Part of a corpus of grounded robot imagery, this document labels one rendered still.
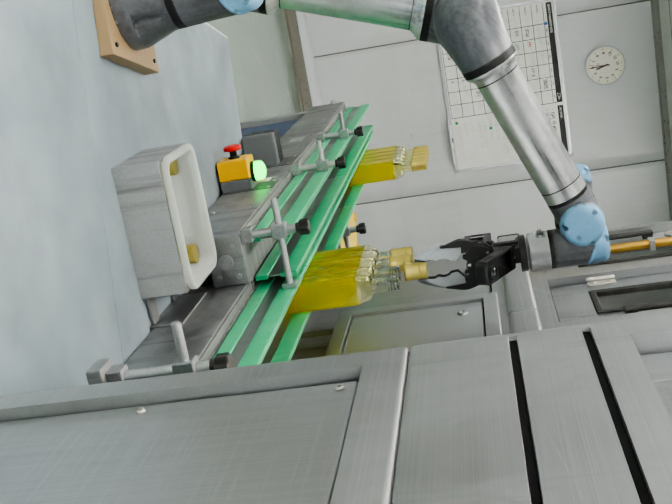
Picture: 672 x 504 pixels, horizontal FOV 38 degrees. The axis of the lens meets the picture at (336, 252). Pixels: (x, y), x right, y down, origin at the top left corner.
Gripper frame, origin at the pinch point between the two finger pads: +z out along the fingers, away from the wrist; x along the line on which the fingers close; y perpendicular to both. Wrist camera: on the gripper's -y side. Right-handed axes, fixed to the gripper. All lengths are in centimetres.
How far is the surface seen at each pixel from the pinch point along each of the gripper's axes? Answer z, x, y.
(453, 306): -4.1, -12.6, 12.0
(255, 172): 34.9, 18.8, 26.8
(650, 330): -26, 24, -102
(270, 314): 24.2, 4.9, -28.7
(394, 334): 7.5, -12.5, -0.1
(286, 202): 27.4, 13.3, 17.0
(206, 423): 12, 24, -108
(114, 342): 44, 11, -49
